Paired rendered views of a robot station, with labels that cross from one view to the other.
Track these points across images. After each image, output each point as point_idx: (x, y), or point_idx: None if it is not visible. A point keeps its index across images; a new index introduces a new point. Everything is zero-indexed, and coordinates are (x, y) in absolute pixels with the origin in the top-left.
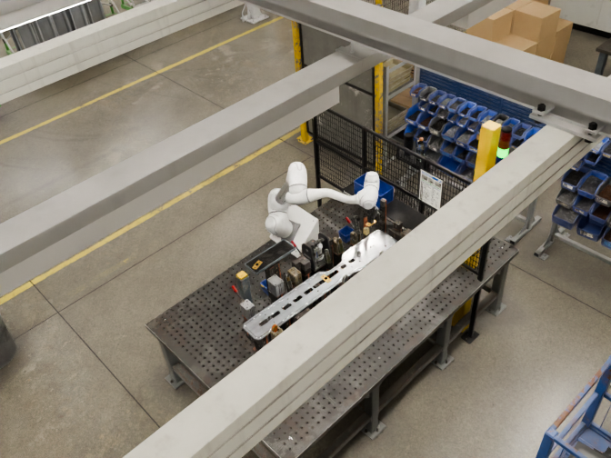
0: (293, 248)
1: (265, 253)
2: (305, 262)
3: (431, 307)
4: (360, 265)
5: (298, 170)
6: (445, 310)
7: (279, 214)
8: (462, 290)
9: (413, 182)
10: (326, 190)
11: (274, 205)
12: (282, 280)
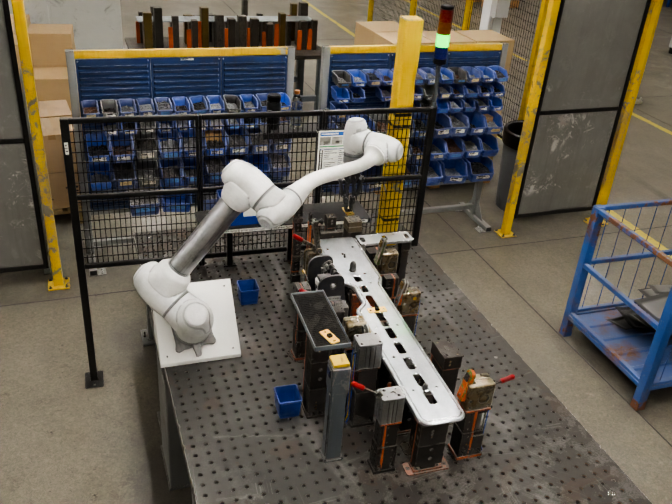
0: (321, 293)
1: (307, 319)
2: (342, 304)
3: (434, 289)
4: (374, 276)
5: (253, 167)
6: (445, 282)
7: (192, 296)
8: (421, 260)
9: (302, 161)
10: (315, 173)
11: (177, 285)
12: (374, 332)
